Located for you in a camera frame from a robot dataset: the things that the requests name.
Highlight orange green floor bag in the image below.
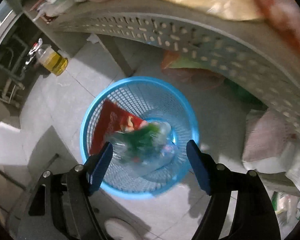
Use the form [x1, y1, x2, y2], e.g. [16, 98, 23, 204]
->
[160, 50, 225, 90]

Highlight perforated metal shelf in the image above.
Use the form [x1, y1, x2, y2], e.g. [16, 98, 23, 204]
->
[52, 10, 300, 151]

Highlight red snack bag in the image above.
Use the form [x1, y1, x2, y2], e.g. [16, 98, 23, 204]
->
[89, 100, 147, 155]

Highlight stack of white bowls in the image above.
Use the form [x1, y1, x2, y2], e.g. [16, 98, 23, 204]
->
[31, 0, 87, 23]

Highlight blue plastic mesh basket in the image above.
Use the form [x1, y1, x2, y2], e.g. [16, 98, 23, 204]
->
[79, 76, 199, 199]

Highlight cooking oil bottle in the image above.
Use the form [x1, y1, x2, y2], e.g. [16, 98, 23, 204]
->
[26, 38, 68, 76]

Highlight red contents plastic bag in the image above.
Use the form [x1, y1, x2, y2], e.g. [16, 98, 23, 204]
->
[255, 0, 300, 53]

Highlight white pink sack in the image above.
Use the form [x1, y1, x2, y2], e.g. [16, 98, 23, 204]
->
[242, 109, 300, 180]

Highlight green label plastic bottle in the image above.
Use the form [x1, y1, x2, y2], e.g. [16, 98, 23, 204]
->
[106, 121, 179, 177]

